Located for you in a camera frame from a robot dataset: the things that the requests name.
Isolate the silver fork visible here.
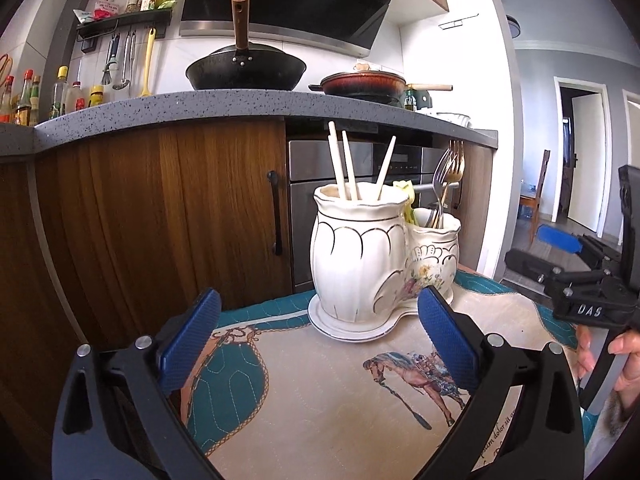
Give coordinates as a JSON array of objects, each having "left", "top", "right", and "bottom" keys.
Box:
[{"left": 428, "top": 148, "right": 454, "bottom": 229}]

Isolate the yellow spoon green handle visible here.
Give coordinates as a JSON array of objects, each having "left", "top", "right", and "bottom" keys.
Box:
[{"left": 393, "top": 180, "right": 418, "bottom": 226}]

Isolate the person's right hand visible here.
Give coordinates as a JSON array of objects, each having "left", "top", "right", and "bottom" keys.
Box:
[{"left": 572, "top": 324, "right": 640, "bottom": 409}]

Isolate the white door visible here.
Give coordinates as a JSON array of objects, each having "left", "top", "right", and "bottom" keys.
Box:
[{"left": 568, "top": 93, "right": 605, "bottom": 232}]

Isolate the right wooden cabinet door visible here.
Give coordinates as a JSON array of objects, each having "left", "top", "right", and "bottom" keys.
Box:
[{"left": 454, "top": 143, "right": 494, "bottom": 270}]

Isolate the stainless steel built-in oven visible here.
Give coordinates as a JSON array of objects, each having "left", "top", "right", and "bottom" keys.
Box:
[{"left": 288, "top": 133, "right": 444, "bottom": 292}]

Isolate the white floral ceramic utensil holder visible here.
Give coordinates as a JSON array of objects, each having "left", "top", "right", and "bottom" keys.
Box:
[{"left": 308, "top": 182, "right": 461, "bottom": 342}]

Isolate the grey speckled countertop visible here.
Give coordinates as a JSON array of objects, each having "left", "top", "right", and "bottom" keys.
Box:
[{"left": 1, "top": 90, "right": 498, "bottom": 158}]

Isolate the red brown frying pan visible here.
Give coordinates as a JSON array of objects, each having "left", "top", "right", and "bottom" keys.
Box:
[{"left": 308, "top": 70, "right": 454, "bottom": 107}]

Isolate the hanging metal utensil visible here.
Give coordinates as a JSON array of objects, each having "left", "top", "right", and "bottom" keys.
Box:
[{"left": 112, "top": 29, "right": 136, "bottom": 91}]

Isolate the yellow hanging ladle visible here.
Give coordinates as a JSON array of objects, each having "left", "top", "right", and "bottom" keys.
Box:
[{"left": 140, "top": 27, "right": 156, "bottom": 98}]

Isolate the wooden cabinet door black handle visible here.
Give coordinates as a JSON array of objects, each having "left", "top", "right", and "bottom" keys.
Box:
[{"left": 35, "top": 118, "right": 293, "bottom": 342}]

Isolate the black wok wooden handle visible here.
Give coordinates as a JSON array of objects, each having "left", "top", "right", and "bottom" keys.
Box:
[{"left": 186, "top": 0, "right": 307, "bottom": 91}]

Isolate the black wall shelf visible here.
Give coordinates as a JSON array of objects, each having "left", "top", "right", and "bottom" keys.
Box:
[{"left": 76, "top": 9, "right": 172, "bottom": 41}]

